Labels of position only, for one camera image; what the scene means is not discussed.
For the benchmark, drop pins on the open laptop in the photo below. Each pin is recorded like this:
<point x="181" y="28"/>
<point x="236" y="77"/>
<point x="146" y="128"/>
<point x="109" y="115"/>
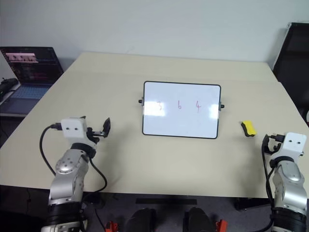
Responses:
<point x="31" y="72"/>

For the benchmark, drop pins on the black table crossbar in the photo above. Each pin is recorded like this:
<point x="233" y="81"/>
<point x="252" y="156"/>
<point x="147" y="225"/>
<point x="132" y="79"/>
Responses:
<point x="166" y="201"/>

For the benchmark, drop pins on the orange red clamp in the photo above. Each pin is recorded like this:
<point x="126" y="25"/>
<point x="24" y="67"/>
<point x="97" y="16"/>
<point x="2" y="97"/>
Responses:
<point x="112" y="226"/>
<point x="221" y="226"/>

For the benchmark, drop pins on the black handheld controller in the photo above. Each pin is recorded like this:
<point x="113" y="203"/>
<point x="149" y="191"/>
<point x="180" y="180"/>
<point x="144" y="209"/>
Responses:
<point x="7" y="85"/>

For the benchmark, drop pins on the yellow and black eraser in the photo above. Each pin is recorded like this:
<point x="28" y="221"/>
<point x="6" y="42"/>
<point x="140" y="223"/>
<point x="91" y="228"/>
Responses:
<point x="249" y="126"/>

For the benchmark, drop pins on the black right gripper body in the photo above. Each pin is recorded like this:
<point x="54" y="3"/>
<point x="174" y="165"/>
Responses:
<point x="275" y="146"/>

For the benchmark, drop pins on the black chair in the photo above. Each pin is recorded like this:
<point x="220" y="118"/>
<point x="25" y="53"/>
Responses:
<point x="292" y="65"/>

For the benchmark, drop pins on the black table foot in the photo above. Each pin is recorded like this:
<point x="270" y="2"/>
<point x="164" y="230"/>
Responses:
<point x="251" y="203"/>

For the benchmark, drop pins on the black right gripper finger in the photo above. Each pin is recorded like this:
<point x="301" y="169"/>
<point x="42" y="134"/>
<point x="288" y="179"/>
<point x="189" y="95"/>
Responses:
<point x="265" y="145"/>

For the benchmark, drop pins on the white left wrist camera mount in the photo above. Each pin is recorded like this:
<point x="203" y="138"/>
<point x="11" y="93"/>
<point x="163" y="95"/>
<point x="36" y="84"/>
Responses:
<point x="72" y="131"/>

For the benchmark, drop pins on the black framed whiteboard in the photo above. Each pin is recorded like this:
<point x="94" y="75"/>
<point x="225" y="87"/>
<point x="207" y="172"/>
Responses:
<point x="181" y="116"/>

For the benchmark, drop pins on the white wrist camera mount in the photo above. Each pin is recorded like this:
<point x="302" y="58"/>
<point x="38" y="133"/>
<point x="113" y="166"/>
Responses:
<point x="72" y="131"/>
<point x="294" y="145"/>

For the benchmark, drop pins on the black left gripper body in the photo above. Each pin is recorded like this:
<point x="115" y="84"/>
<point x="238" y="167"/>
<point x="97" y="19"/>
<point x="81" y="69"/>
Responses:
<point x="90" y="133"/>

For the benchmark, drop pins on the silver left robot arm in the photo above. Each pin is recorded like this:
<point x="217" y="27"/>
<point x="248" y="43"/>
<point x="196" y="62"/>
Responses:
<point x="65" y="166"/>

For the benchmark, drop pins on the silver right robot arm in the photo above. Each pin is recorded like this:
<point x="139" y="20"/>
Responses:
<point x="289" y="176"/>

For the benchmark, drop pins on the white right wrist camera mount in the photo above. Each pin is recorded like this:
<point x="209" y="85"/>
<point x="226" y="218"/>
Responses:
<point x="294" y="145"/>

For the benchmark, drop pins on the dark rounded shape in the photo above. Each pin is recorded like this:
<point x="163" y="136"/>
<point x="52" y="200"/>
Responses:
<point x="198" y="220"/>
<point x="142" y="220"/>

